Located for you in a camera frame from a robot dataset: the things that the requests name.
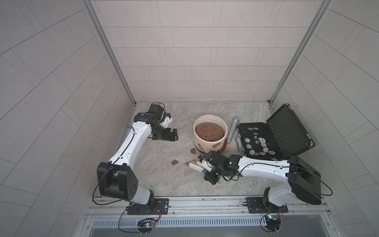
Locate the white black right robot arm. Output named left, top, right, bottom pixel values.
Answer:
left=196, top=151, right=322, bottom=211

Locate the open black foam-lined case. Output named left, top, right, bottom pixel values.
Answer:
left=237, top=103, right=315, bottom=161

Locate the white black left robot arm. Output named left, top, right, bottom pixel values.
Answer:
left=95, top=102, right=179, bottom=212

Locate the left green circuit board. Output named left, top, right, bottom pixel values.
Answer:
left=137, top=218, right=157, bottom=233

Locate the aluminium rail frame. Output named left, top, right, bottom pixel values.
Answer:
left=81, top=195, right=331, bottom=218

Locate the grey metal cylinder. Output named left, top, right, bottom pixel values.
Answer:
left=227, top=117, right=239, bottom=144

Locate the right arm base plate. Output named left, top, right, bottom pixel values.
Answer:
left=242, top=197, right=289, bottom=214

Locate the green circuit board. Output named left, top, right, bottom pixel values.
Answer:
left=137, top=218, right=157, bottom=233
left=265, top=214, right=282, bottom=232

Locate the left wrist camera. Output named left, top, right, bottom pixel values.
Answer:
left=160, top=113, right=172, bottom=128

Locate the blue white scrub brush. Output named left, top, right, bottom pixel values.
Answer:
left=189, top=161, right=204, bottom=174

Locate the cream ceramic pot with soil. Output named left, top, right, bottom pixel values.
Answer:
left=193, top=115, right=228, bottom=153

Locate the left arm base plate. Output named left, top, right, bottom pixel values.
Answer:
left=127, top=198, right=169, bottom=215

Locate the right green circuit board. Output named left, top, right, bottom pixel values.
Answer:
left=265, top=214, right=282, bottom=232

